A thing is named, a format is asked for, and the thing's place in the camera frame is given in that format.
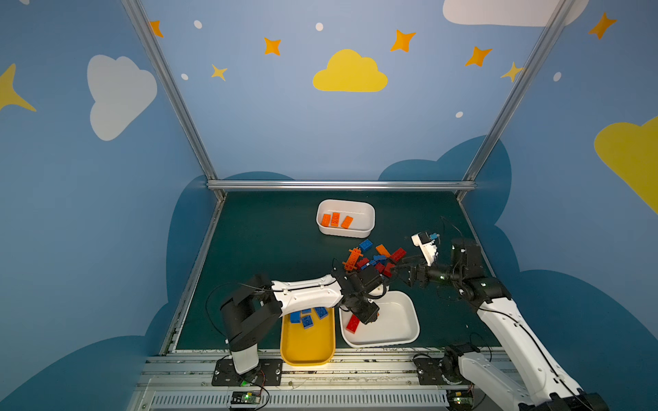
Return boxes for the left circuit board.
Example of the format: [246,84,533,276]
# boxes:
[229,390,261,409]

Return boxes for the circuit board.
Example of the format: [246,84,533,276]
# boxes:
[447,390,475,411]
[229,390,261,409]

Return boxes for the small orange lego brick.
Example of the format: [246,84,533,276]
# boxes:
[320,214,332,227]

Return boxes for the orange lego chassis piece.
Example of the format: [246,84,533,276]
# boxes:
[343,247,363,272]

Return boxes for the white plastic bin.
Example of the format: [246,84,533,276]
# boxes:
[339,291,421,349]
[315,199,375,239]

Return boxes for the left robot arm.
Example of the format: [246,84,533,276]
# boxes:
[219,267,388,376]

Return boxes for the yellow plastic bin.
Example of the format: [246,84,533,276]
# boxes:
[280,308,336,366]

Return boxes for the large red lego plate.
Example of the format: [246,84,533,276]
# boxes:
[390,248,406,262]

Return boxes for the orange 2x4 plate right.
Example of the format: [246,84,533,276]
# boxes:
[375,245,391,258]

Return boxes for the red sloped brick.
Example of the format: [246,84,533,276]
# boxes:
[382,263,397,278]

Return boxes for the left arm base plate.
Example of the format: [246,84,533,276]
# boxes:
[211,358,283,387]

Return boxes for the blue 2x4 brick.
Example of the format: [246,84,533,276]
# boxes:
[314,308,329,320]

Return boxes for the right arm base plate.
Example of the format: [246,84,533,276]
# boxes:
[411,354,471,385]

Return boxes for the small blue 2x2 brick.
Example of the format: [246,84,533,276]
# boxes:
[301,315,314,330]

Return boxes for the blue 2x3 brick far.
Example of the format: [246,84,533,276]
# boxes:
[359,239,373,252]

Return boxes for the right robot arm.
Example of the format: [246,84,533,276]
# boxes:
[392,232,608,410]

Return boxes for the red 2x4 lego brick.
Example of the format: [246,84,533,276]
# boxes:
[345,314,361,334]

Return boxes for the far white plastic bin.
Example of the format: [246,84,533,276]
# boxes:
[315,199,375,239]

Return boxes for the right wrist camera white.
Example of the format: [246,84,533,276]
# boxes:
[411,231,440,266]

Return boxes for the near white plastic bin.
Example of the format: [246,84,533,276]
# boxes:
[339,291,421,349]

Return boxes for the right circuit board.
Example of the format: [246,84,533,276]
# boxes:
[447,390,475,411]

